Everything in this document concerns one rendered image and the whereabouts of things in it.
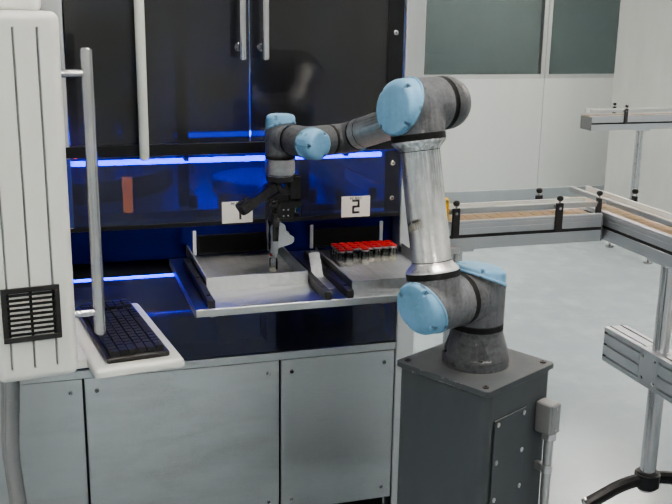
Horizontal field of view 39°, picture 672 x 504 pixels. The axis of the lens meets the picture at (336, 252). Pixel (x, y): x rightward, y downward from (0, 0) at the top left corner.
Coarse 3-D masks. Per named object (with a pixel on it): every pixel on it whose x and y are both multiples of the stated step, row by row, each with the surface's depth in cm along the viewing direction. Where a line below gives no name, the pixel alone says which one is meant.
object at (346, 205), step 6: (342, 198) 266; (348, 198) 266; (354, 198) 267; (360, 198) 268; (366, 198) 268; (342, 204) 266; (348, 204) 267; (354, 204) 267; (360, 204) 268; (366, 204) 268; (342, 210) 267; (348, 210) 267; (354, 210) 268; (360, 210) 268; (366, 210) 269; (342, 216) 267; (348, 216) 268; (354, 216) 268; (360, 216) 269
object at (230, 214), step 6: (222, 204) 256; (228, 204) 257; (234, 204) 257; (222, 210) 257; (228, 210) 257; (234, 210) 258; (252, 210) 259; (222, 216) 257; (228, 216) 257; (234, 216) 258; (246, 216) 259; (252, 216) 259; (222, 222) 257; (228, 222) 258; (234, 222) 258; (240, 222) 259
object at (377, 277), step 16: (320, 256) 259; (400, 256) 269; (336, 272) 245; (352, 272) 252; (368, 272) 252; (384, 272) 252; (400, 272) 253; (352, 288) 232; (368, 288) 234; (384, 288) 235; (400, 288) 236
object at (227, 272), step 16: (192, 256) 254; (208, 256) 266; (224, 256) 266; (240, 256) 266; (256, 256) 266; (288, 256) 258; (208, 272) 250; (224, 272) 250; (240, 272) 250; (256, 272) 250; (272, 272) 251; (288, 272) 239; (304, 272) 240; (208, 288) 234; (224, 288) 235; (240, 288) 236
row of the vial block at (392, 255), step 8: (336, 248) 258; (344, 248) 259; (352, 248) 260; (360, 248) 260; (376, 248) 262; (384, 248) 262; (392, 248) 263; (336, 256) 259; (360, 256) 261; (376, 256) 262; (384, 256) 263; (392, 256) 263
